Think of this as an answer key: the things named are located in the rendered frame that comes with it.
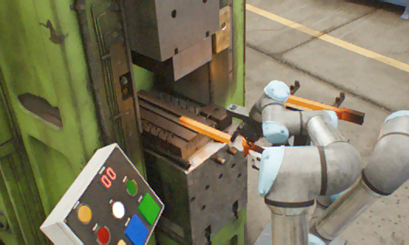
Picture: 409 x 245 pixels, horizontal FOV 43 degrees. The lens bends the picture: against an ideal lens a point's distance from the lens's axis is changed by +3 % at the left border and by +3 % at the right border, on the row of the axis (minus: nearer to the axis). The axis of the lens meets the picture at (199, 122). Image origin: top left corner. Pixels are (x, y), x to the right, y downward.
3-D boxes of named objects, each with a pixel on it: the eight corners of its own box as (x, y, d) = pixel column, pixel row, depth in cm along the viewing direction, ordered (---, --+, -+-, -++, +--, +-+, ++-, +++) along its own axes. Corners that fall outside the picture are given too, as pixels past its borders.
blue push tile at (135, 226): (149, 231, 156) (135, 214, 153) (140, 250, 151) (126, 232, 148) (145, 232, 157) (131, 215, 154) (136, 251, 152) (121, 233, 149)
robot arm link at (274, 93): (269, 96, 155) (268, 75, 160) (255, 116, 164) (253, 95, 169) (293, 101, 157) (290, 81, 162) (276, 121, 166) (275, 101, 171)
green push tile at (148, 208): (160, 209, 164) (147, 192, 161) (152, 225, 159) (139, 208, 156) (156, 210, 165) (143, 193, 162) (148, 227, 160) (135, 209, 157)
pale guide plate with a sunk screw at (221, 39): (230, 46, 212) (230, 6, 203) (217, 53, 207) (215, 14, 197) (226, 44, 214) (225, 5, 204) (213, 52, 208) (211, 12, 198)
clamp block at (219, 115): (233, 123, 213) (233, 110, 209) (221, 132, 208) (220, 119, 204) (211, 114, 219) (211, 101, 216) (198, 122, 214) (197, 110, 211)
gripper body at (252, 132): (249, 149, 177) (263, 130, 167) (231, 132, 179) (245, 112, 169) (262, 139, 181) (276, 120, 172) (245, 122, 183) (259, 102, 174)
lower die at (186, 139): (214, 136, 205) (214, 119, 201) (181, 161, 193) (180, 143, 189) (143, 103, 229) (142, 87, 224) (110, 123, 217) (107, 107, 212)
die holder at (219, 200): (248, 204, 236) (248, 125, 211) (194, 254, 213) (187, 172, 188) (163, 157, 268) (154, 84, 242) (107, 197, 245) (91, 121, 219)
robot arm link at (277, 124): (301, 130, 151) (298, 101, 157) (263, 131, 151) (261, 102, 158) (299, 145, 157) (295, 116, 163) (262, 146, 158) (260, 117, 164)
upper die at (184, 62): (211, 59, 185) (211, 35, 180) (174, 81, 173) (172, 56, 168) (133, 30, 209) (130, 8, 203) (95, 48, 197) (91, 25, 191)
